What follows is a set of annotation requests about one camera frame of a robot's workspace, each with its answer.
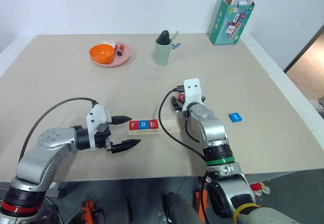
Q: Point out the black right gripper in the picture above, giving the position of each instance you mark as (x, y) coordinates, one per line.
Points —
(180, 106)

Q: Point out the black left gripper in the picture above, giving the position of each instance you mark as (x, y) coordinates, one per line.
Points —
(101, 135)

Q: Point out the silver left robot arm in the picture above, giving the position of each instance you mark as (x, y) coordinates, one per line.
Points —
(48, 145)

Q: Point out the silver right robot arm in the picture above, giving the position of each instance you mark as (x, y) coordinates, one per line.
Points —
(210, 130)

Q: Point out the red letter block r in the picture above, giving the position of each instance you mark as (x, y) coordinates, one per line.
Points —
(133, 125)

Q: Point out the blue letter block o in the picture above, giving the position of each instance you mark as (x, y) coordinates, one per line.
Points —
(143, 124)

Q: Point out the wooden letter tray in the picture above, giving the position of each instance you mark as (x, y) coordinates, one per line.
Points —
(169, 124)

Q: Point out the red letter block b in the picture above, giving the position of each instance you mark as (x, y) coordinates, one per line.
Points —
(153, 124)

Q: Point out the blue letter block t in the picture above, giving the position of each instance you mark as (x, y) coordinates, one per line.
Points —
(236, 117)

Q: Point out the pale green cup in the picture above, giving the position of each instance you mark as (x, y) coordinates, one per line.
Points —
(162, 55)

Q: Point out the small blue card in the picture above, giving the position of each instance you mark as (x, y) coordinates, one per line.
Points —
(176, 45)

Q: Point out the dark green rounded object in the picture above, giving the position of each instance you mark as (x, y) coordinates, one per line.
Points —
(164, 37)

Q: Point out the light green flat stick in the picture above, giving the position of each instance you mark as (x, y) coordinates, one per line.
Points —
(175, 35)

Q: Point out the pink plate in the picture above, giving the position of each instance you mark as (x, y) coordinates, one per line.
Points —
(124, 57)

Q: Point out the small red dark toy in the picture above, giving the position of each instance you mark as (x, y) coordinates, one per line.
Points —
(120, 50)

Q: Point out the orange bowl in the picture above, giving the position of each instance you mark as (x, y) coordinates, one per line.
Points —
(101, 54)

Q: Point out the white snack packet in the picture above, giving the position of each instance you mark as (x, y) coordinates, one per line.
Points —
(110, 43)

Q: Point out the green cardboard toy box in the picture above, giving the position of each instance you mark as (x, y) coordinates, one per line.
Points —
(225, 29)

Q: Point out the dark rounded shape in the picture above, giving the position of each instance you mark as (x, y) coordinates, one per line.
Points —
(181, 208)

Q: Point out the red and white object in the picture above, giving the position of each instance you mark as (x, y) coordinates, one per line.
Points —
(258, 188)

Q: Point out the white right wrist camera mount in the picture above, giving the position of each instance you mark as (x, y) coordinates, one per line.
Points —
(192, 92)

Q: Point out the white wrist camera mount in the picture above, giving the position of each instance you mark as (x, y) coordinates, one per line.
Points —
(97, 114)
(192, 92)

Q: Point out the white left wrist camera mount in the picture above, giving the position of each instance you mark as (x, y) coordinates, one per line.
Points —
(97, 114)

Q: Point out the orange plastic bracket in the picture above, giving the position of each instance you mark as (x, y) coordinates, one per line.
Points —
(87, 211)
(201, 206)

